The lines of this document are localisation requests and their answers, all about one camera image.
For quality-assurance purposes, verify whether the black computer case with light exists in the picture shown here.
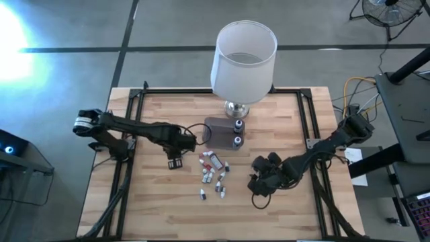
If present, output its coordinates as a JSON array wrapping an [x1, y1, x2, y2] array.
[[0, 129, 30, 166]]

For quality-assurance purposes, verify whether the white shade silver table lamp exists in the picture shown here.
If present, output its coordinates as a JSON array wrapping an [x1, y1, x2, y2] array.
[[210, 19, 278, 119]]

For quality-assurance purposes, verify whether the black side desk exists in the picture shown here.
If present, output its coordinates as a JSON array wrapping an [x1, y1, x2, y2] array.
[[349, 45, 430, 199]]

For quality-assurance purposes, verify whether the backlit keyboard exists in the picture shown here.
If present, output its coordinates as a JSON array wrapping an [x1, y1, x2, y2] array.
[[402, 192, 430, 240]]

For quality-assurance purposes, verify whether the black cable sleeve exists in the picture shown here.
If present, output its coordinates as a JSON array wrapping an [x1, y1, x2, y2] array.
[[82, 164, 132, 239], [314, 174, 362, 239]]

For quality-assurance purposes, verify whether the black floor fan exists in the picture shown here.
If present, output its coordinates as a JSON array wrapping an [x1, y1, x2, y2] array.
[[348, 0, 427, 42]]

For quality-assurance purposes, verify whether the grey plastic bin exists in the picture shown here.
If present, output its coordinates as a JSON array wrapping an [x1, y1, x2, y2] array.
[[202, 116, 246, 151]]

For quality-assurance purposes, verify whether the white paper sheet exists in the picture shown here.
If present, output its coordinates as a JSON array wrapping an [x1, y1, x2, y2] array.
[[345, 147, 369, 188]]

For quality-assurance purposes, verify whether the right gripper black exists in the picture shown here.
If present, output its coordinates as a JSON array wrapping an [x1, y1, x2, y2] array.
[[247, 151, 294, 198]]

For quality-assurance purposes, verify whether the large red food coloring bottle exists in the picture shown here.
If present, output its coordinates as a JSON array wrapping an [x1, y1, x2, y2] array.
[[208, 153, 225, 171]]

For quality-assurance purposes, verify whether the yellow cable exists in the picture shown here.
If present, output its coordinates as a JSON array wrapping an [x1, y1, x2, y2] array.
[[342, 76, 382, 118]]

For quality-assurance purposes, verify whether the black aluminium table frame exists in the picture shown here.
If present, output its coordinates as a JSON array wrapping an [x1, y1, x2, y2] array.
[[76, 80, 370, 242]]

